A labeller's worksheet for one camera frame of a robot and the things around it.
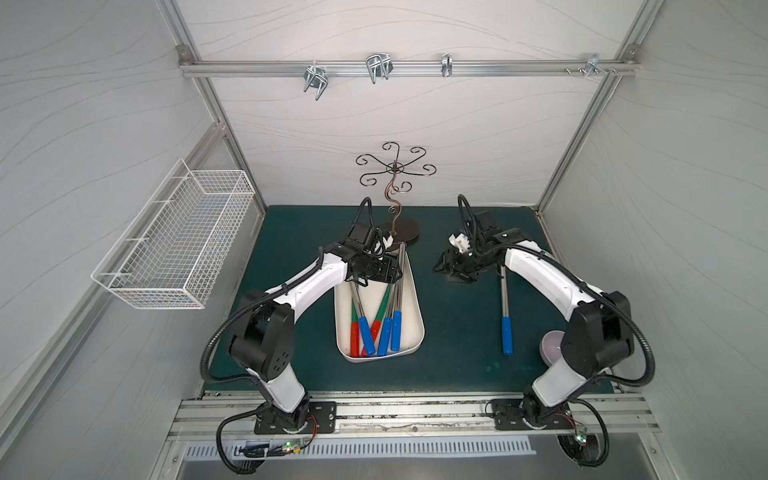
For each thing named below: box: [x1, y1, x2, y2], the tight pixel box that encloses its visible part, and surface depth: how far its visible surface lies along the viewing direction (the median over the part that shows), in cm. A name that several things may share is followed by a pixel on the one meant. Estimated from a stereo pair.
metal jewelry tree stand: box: [355, 141, 437, 243], surface depth 93 cm
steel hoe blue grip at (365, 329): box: [355, 279, 376, 356], surface depth 86 cm
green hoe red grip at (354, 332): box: [350, 298, 360, 358], surface depth 88 cm
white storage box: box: [334, 246, 425, 363], surface depth 88 cm
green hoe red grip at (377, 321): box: [361, 284, 392, 357], surface depth 90 cm
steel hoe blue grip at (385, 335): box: [378, 283, 395, 357], surface depth 85 cm
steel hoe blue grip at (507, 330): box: [500, 266, 513, 356], surface depth 89 cm
